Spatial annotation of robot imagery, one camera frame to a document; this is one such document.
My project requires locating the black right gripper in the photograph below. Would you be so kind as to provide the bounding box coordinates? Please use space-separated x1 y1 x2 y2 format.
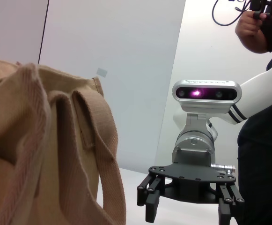
137 147 245 225

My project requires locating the khaki canvas food bag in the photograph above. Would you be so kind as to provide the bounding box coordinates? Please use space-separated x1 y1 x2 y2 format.
0 55 127 225

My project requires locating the bare person hand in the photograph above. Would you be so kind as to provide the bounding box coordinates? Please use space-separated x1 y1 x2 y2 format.
242 10 268 38

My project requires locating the person in black clothes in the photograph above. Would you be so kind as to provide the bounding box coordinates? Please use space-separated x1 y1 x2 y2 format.
237 0 272 225

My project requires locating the black handheld controller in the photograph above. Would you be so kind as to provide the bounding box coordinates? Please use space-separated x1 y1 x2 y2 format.
250 0 272 21

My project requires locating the right gripper connector cable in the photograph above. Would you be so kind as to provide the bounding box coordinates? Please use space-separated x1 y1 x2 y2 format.
211 163 236 176

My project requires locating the silver camera mount bracket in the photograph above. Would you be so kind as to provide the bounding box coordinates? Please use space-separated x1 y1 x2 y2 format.
184 112 211 133

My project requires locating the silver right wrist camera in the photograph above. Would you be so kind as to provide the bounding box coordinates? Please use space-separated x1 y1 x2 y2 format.
172 79 242 114

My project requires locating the small grey wall sticker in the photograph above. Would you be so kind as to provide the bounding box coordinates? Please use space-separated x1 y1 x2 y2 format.
96 67 109 78

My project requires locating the black looped cable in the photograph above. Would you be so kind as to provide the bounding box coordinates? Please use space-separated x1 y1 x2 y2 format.
212 0 253 26

